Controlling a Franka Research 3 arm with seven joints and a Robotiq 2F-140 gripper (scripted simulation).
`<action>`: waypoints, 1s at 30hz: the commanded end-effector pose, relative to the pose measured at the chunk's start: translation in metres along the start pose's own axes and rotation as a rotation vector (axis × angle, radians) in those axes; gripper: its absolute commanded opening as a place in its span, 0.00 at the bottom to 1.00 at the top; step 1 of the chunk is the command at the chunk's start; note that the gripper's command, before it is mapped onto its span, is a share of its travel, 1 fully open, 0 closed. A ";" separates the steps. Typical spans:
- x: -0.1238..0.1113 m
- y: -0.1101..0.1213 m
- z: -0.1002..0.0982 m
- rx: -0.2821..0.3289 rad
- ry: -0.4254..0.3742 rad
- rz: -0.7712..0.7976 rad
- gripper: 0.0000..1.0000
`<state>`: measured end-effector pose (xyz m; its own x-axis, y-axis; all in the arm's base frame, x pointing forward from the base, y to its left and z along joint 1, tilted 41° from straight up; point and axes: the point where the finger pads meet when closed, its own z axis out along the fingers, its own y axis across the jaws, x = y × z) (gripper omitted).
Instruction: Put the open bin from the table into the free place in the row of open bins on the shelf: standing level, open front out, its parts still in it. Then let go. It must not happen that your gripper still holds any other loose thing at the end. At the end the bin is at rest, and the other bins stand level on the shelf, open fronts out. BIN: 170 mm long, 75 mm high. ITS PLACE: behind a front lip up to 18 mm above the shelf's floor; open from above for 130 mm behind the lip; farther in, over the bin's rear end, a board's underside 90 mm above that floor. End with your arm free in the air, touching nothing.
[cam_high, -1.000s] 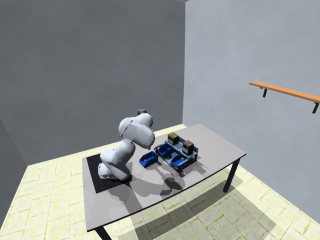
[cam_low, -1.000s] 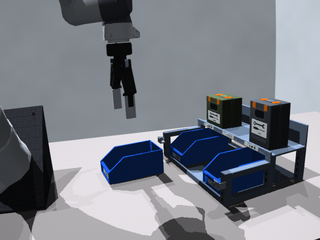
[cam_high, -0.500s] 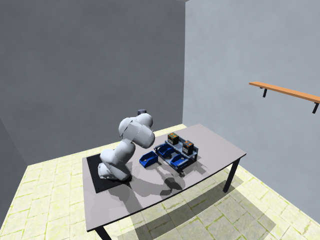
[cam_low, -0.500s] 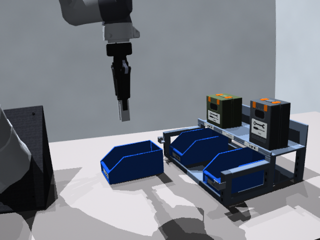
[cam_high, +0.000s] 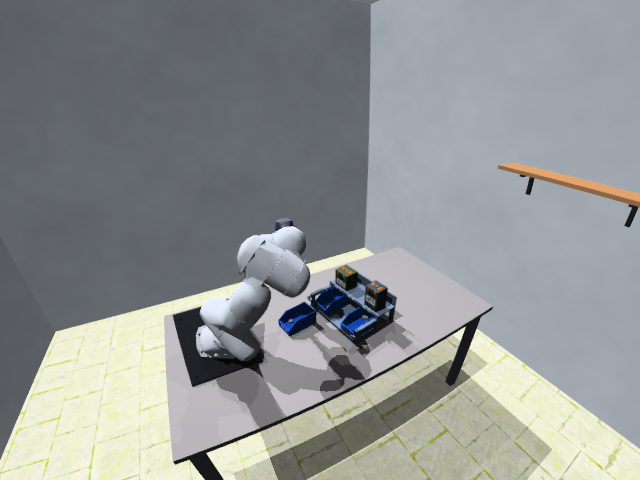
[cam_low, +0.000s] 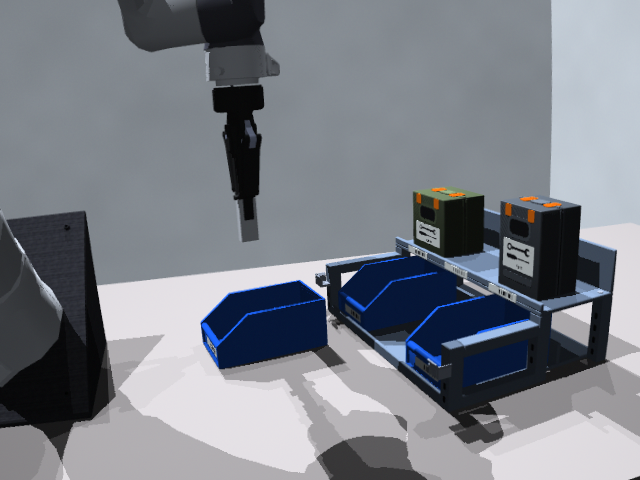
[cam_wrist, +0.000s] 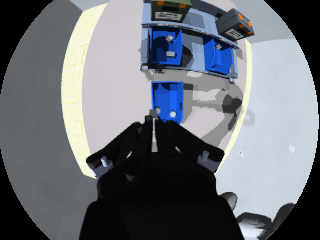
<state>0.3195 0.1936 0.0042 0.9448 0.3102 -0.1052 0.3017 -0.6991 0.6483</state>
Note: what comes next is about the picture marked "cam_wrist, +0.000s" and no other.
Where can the dark green tool case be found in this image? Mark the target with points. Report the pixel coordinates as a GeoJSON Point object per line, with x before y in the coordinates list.
{"type": "Point", "coordinates": [169, 10]}

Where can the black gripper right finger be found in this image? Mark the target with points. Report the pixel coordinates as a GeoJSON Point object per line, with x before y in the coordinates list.
{"type": "Point", "coordinates": [169, 133]}

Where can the black tool case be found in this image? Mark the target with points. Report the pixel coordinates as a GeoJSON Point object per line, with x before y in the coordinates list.
{"type": "Point", "coordinates": [234, 26]}

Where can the blue open-front bin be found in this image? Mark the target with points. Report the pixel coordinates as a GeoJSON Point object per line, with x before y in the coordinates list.
{"type": "Point", "coordinates": [168, 97]}
{"type": "Point", "coordinates": [158, 46]}
{"type": "Point", "coordinates": [223, 56]}

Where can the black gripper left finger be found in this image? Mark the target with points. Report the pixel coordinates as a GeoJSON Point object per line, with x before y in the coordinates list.
{"type": "Point", "coordinates": [120, 147]}

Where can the dark grey shelf rack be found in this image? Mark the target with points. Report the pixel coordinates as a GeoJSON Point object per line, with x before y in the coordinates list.
{"type": "Point", "coordinates": [201, 17]}

